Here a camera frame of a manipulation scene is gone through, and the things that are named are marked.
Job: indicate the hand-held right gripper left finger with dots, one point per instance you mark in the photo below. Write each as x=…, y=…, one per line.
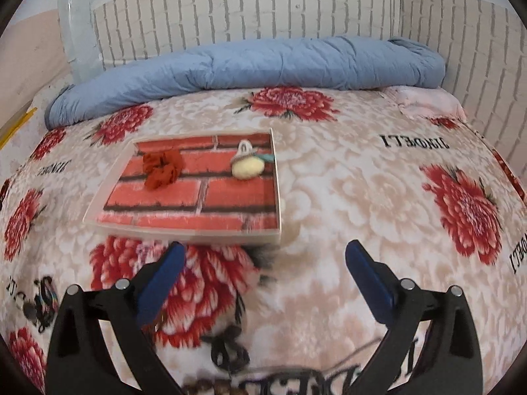
x=164, y=279

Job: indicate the yellow stick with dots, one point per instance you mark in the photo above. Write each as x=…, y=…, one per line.
x=18, y=125

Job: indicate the white tray with brick lining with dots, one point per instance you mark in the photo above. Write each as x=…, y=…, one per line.
x=185, y=197

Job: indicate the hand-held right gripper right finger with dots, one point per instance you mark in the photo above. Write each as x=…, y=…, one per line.
x=370, y=279

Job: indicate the floral printed blanket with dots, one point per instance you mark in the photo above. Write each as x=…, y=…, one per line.
x=350, y=197

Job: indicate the blue quilt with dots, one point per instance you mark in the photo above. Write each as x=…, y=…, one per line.
x=247, y=66

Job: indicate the red scrunchie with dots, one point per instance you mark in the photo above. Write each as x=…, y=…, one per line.
x=162, y=173

